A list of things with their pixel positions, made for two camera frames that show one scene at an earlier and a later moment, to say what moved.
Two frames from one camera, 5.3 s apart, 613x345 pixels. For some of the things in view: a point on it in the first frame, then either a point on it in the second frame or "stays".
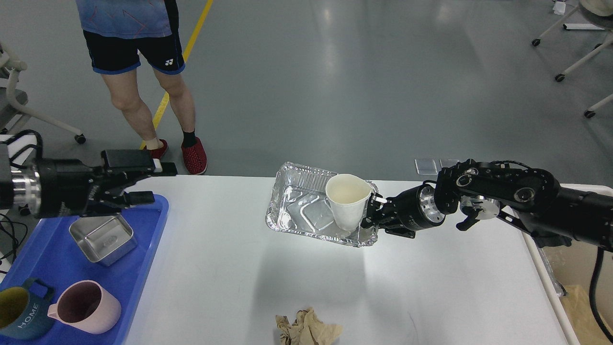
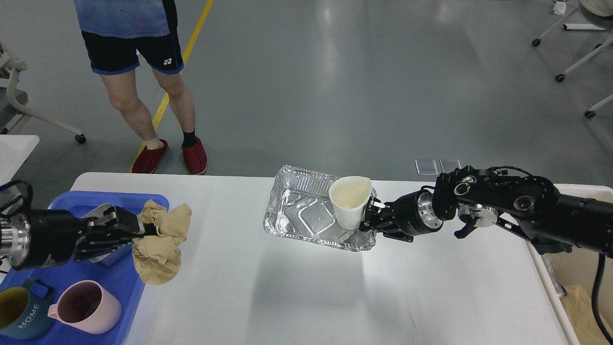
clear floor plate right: x=448 y=162 stays
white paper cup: x=349 y=195 stays
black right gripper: x=406 y=213 stays
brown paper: x=307 y=329 -> x=158 y=258
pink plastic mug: x=86 y=306 stays
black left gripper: x=64 y=189 -> x=42 y=238
